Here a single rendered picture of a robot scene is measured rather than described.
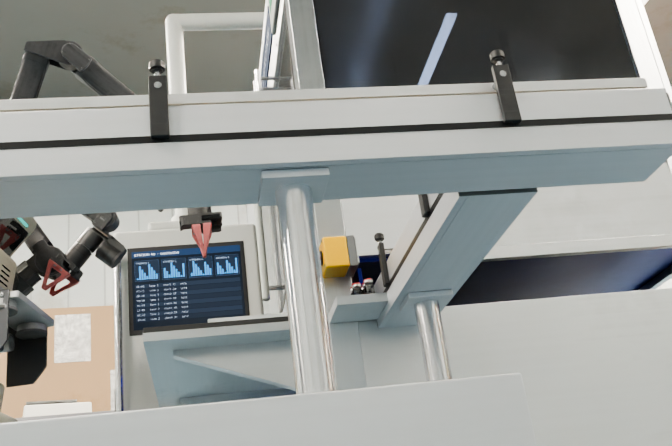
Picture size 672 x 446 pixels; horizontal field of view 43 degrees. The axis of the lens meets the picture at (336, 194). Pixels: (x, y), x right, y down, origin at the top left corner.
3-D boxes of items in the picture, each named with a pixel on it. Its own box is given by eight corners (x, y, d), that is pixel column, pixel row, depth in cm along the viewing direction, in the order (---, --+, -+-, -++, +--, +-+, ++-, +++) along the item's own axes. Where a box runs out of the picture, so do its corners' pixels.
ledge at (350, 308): (391, 318, 189) (389, 310, 190) (403, 299, 178) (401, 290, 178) (329, 323, 187) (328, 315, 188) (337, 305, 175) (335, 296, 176)
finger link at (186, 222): (214, 250, 200) (210, 214, 204) (184, 254, 199) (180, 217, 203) (214, 261, 207) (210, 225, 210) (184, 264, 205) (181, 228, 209)
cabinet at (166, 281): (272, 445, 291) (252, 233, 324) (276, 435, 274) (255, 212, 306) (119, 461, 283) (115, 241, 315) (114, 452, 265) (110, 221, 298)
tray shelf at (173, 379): (324, 392, 253) (324, 385, 253) (363, 323, 190) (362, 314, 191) (159, 408, 244) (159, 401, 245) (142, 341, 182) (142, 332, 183)
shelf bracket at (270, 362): (328, 396, 194) (321, 340, 199) (330, 393, 191) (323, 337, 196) (176, 411, 188) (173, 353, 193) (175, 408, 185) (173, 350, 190)
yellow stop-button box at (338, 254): (353, 276, 191) (349, 246, 194) (358, 265, 184) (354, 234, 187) (320, 279, 190) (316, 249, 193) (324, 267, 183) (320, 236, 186)
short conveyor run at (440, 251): (371, 328, 188) (361, 262, 195) (438, 323, 191) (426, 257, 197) (449, 197, 127) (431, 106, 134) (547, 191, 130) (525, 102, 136)
